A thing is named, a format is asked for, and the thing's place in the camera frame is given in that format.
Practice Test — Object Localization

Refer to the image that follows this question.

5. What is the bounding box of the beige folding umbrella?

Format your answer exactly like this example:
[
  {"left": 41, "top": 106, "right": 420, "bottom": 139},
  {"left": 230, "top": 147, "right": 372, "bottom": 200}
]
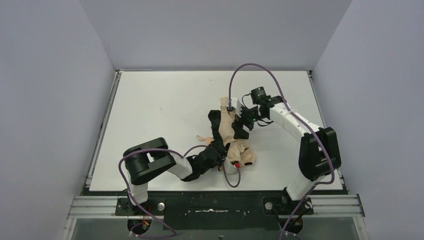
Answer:
[{"left": 196, "top": 97, "right": 257, "bottom": 169}]

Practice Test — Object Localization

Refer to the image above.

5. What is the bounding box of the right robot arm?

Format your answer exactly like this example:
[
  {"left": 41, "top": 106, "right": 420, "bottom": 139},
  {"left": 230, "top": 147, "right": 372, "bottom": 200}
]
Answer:
[{"left": 225, "top": 86, "right": 341, "bottom": 201}]

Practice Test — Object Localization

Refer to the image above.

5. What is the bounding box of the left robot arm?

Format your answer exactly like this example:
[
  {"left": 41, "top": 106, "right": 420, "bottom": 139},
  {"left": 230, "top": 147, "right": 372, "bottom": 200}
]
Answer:
[{"left": 123, "top": 137, "right": 230, "bottom": 205}]

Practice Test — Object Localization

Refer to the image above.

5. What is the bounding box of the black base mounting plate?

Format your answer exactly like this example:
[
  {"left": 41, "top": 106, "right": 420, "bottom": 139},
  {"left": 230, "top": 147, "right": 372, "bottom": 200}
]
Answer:
[{"left": 114, "top": 190, "right": 314, "bottom": 231}]

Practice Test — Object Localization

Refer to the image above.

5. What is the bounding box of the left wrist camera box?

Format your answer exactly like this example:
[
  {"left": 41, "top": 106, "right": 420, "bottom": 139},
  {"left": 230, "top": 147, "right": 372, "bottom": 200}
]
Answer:
[{"left": 222, "top": 159, "right": 239, "bottom": 175}]

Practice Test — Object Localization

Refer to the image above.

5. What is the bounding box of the aluminium frame rail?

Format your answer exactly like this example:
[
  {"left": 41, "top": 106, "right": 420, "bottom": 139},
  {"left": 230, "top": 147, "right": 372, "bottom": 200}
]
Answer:
[{"left": 61, "top": 191, "right": 369, "bottom": 240}]

